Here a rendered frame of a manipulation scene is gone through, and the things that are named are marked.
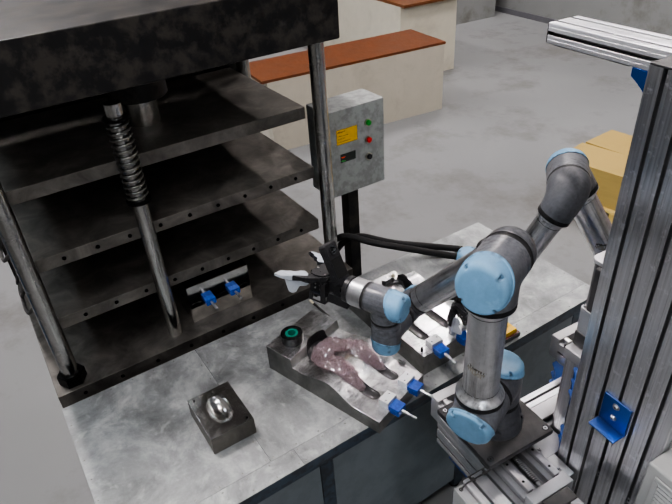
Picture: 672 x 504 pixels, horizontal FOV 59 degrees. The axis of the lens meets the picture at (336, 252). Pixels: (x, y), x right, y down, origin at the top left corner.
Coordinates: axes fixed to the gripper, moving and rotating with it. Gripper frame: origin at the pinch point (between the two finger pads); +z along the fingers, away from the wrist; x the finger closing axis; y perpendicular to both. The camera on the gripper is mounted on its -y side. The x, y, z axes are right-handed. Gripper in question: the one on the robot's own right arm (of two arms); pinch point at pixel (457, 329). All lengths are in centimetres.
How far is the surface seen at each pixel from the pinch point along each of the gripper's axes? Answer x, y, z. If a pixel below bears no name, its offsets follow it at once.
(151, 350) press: -93, -72, 13
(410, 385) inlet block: -28.5, 8.1, 3.9
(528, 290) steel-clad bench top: 48, -9, 11
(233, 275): -52, -78, -2
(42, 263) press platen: -117, -79, -36
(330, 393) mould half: -52, -6, 5
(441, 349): -11.4, 4.0, 0.5
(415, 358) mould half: -17.7, -2.2, 6.0
